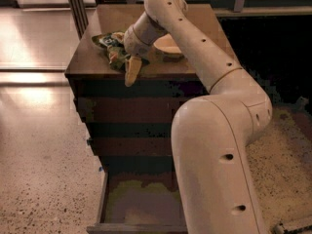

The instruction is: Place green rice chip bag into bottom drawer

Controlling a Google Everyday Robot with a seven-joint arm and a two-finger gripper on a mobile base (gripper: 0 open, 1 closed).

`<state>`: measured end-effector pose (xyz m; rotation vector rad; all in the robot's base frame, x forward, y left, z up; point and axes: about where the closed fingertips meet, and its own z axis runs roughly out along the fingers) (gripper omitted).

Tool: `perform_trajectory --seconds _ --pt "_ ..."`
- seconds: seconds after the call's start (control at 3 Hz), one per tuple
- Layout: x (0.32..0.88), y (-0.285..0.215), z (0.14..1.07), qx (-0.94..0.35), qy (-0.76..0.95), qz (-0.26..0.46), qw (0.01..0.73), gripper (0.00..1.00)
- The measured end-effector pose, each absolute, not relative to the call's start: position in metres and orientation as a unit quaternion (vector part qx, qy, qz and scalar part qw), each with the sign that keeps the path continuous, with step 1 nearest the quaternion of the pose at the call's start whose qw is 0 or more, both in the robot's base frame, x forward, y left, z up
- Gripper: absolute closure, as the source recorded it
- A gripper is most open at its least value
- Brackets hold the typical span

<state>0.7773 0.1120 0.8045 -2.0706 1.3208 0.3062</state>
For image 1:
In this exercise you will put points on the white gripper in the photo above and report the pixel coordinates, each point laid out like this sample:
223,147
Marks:
132,45

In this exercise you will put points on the green rice chip bag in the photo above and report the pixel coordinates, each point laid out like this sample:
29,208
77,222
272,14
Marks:
115,51

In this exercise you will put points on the brown drawer cabinet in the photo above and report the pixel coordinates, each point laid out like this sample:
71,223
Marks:
129,127

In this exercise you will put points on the open bottom drawer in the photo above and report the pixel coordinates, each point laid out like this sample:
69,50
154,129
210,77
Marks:
139,203

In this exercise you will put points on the brown drawer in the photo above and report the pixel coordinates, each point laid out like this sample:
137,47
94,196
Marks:
131,146
128,110

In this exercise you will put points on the white paper bowl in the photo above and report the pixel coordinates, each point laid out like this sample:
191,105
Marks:
167,49

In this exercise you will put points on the top brown drawer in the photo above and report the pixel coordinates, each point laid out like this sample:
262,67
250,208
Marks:
128,110

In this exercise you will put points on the middle brown drawer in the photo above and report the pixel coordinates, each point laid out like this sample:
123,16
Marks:
131,146

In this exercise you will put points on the grey power strip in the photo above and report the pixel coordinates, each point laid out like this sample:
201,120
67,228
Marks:
299,226

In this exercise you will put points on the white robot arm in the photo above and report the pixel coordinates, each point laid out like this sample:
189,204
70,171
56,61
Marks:
209,134

